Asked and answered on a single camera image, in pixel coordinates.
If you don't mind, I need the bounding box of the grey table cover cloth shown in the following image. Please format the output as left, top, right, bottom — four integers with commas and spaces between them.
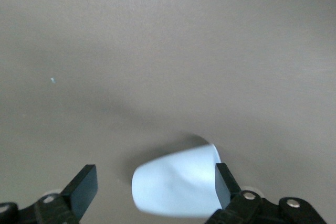
0, 0, 336, 224

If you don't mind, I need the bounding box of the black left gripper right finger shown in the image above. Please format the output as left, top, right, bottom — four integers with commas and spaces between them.
206, 163, 326, 224

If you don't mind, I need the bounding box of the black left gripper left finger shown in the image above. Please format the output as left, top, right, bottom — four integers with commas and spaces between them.
0, 164, 98, 224

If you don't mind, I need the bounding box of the light blue cup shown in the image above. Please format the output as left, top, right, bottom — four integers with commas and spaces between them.
130, 142, 223, 219

